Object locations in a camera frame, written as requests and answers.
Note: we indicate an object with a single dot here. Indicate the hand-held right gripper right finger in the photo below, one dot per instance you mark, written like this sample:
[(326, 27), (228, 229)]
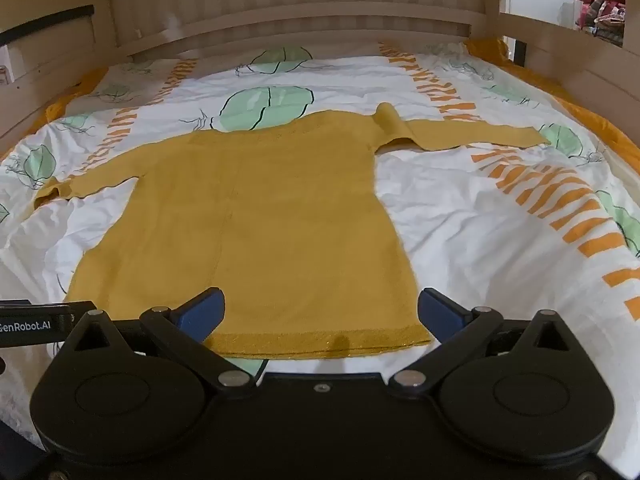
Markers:
[(441, 311)]

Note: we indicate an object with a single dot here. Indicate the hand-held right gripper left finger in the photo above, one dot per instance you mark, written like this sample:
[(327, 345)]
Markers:
[(201, 311)]

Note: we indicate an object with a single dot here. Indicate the mustard yellow knit sweater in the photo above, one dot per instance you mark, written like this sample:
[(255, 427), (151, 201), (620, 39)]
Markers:
[(260, 240)]

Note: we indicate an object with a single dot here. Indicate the pile of colourful clothes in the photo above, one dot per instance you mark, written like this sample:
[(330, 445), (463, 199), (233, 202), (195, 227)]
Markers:
[(602, 12)]

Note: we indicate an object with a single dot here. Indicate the white leaf-print bed cover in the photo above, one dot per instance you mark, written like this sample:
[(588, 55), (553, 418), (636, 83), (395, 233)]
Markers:
[(500, 220)]

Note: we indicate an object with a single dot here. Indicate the orange yellow bed sheet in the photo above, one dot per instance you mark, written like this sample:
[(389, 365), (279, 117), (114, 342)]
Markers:
[(595, 120)]

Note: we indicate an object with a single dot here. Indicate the wooden bed frame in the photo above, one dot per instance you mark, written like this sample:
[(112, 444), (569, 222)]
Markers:
[(310, 15)]

